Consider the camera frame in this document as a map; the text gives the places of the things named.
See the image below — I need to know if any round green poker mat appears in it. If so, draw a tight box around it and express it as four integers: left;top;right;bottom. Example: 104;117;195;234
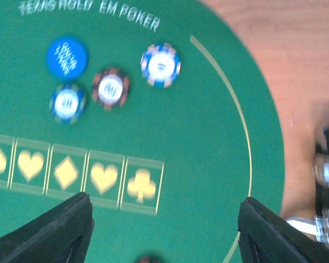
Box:
0;1;284;262

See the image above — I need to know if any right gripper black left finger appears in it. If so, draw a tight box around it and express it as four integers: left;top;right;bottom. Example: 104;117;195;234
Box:
0;192;94;262

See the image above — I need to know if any teal chip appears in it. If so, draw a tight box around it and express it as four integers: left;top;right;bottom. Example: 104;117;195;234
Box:
49;83;87;124

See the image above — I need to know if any blue round blind button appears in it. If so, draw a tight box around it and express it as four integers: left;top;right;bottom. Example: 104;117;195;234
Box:
46;35;89;81

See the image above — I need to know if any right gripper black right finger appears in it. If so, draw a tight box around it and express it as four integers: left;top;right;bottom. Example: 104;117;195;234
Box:
238;197;329;262

